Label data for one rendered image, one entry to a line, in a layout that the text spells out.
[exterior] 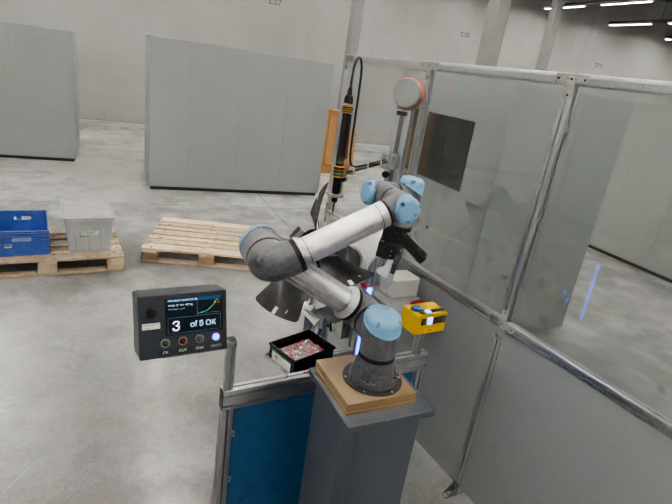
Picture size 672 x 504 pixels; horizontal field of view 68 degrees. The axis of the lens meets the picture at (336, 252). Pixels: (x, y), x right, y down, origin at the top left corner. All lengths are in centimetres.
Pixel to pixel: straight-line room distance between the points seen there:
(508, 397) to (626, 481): 55
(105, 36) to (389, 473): 1311
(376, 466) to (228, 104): 643
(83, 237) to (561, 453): 399
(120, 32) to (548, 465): 1312
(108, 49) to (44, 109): 525
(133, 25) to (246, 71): 680
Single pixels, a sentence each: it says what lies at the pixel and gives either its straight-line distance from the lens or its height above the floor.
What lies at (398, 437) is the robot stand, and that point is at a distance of 164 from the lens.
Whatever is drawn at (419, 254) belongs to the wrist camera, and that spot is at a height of 143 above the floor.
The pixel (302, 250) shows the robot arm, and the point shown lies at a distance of 129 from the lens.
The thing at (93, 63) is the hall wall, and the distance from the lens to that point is 1405.
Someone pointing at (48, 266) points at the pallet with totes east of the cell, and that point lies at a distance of 480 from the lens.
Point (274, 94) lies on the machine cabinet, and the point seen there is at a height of 150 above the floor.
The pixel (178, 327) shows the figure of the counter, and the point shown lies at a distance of 156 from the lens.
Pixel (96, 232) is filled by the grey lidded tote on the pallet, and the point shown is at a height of 33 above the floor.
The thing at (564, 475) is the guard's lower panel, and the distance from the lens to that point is 237.
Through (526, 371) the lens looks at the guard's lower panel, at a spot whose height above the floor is 85.
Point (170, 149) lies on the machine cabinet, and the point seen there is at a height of 59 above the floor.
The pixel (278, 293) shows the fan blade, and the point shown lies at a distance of 217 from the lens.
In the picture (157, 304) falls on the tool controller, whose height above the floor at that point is 123.
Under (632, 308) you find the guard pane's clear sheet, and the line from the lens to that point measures 203.
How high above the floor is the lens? 193
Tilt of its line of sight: 20 degrees down
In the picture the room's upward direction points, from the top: 9 degrees clockwise
